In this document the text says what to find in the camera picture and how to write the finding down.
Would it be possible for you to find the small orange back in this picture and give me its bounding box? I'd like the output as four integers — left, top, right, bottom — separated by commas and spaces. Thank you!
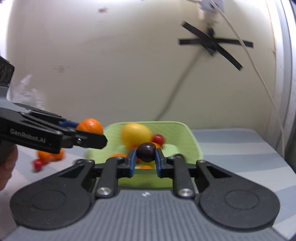
53, 149, 65, 161

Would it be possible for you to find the red tomato front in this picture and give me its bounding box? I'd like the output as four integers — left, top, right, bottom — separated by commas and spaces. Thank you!
32, 159, 44, 172

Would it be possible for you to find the red tomato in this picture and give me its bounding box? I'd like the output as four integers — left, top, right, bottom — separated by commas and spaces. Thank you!
152, 134, 165, 146
32, 159, 44, 172

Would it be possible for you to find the large yellow citrus fruit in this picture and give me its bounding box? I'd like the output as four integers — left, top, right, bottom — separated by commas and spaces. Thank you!
120, 123, 152, 148

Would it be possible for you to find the dark plum front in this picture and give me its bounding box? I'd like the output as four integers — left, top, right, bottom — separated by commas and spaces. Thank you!
136, 143, 156, 163

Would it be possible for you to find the person's left hand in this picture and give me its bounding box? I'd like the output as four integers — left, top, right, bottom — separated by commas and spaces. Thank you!
0, 145, 18, 191

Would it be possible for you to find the clear plastic bag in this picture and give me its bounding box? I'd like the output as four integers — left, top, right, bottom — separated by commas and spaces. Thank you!
10, 75, 45, 110

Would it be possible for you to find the striped blue white cloth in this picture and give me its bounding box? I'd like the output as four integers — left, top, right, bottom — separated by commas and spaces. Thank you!
1, 128, 295, 239

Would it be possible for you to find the green plastic basin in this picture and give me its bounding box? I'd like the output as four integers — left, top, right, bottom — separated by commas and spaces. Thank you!
85, 121, 203, 189

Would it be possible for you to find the white power strip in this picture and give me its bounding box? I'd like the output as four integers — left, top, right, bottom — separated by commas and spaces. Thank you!
189, 0, 225, 25

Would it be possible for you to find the white thin cable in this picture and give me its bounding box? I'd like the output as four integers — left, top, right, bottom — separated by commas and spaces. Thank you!
209, 0, 286, 156

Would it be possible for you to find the grey wall cable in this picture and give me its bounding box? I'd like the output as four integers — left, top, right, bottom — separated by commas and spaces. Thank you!
155, 49, 205, 121

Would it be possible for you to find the white window frame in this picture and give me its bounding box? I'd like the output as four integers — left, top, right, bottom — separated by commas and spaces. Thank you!
276, 1, 295, 159

